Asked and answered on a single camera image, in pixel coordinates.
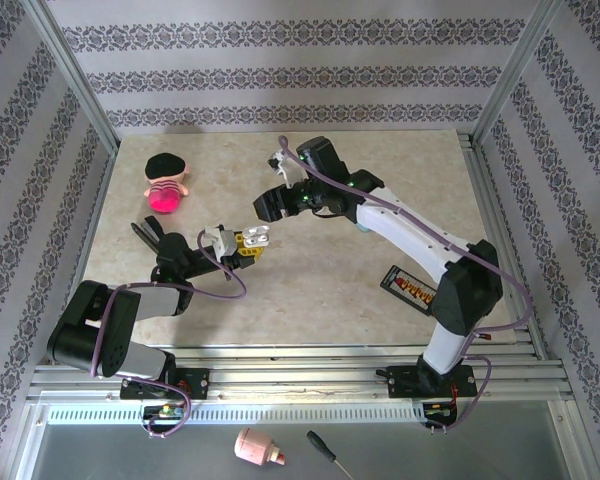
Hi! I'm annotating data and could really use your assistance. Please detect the aluminium frame post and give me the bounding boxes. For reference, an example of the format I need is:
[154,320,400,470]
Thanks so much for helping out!
[471,0,566,146]
[22,0,120,154]

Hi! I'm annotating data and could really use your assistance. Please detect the black charger with red print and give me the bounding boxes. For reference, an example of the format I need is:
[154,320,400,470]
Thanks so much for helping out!
[379,264,439,314]

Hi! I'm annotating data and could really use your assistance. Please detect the black handled screwdriver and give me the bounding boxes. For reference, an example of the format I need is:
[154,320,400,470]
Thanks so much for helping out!
[305,429,356,480]

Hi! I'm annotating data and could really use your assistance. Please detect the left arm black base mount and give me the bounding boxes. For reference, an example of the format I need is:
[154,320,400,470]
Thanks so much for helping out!
[119,367,211,401]

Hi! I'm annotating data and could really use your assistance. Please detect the white slotted cable duct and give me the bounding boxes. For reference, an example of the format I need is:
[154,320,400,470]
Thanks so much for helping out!
[44,402,429,426]

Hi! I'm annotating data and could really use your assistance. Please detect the white earbud charging case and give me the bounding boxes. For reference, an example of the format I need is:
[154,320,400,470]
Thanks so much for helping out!
[239,224,274,247]

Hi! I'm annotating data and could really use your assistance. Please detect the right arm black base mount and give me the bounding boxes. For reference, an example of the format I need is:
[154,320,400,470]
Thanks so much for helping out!
[387,364,476,400]

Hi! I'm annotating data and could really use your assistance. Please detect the grey metal shelf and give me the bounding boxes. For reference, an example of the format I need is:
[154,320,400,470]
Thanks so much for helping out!
[27,422,576,480]

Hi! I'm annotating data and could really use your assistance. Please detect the plush doll with black hair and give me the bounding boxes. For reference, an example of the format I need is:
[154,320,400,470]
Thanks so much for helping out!
[143,152,192,215]

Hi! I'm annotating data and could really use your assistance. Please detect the black stapler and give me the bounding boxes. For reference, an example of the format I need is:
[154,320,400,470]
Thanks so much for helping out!
[131,215,166,249]

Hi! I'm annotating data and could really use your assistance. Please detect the pink toy bottle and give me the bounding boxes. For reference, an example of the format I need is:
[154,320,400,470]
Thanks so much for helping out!
[233,427,287,469]

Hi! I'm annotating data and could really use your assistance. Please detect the aluminium side rail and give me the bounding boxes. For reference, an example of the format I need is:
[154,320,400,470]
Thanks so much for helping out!
[54,149,119,351]
[457,132,549,351]

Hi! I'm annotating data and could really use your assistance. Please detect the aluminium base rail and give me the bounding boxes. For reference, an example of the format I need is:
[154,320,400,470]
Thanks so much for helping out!
[27,343,571,404]

